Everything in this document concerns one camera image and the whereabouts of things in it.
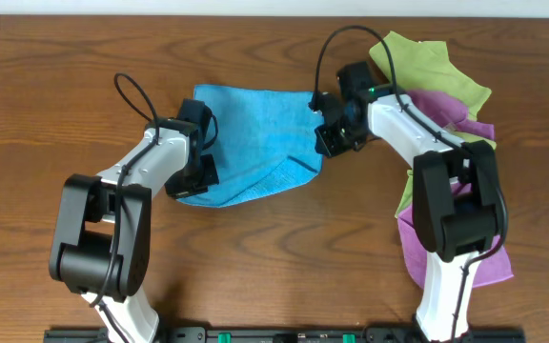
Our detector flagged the blue microfiber cloth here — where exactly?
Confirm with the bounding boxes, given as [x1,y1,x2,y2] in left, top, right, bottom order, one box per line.
[180,84,323,208]

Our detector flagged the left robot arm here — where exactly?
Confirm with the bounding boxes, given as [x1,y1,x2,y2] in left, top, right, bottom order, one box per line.
[44,99,218,342]

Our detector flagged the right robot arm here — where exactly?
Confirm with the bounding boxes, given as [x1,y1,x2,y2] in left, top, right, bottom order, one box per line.
[309,62,508,342]

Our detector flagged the upper green microfiber cloth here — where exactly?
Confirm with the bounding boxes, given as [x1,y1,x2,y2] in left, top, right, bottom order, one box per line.
[369,31,492,121]

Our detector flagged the green microfiber cloth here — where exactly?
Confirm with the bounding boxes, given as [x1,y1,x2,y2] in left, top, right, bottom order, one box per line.
[395,131,497,218]
[369,31,492,121]

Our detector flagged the upper purple microfiber cloth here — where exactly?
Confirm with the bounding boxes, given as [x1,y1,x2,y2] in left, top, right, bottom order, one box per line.
[406,90,495,141]

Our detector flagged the purple microfiber cloth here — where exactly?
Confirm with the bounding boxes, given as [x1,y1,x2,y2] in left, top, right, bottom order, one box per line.
[396,200,514,289]
[406,90,495,141]

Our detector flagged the lower green microfiber cloth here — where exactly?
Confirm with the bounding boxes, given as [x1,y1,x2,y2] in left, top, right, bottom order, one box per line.
[395,131,497,218]

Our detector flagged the lower purple microfiber cloth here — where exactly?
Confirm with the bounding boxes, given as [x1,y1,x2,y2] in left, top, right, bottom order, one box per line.
[396,200,514,289]

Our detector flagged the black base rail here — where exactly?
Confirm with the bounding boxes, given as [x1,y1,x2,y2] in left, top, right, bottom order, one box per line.
[43,326,526,343]

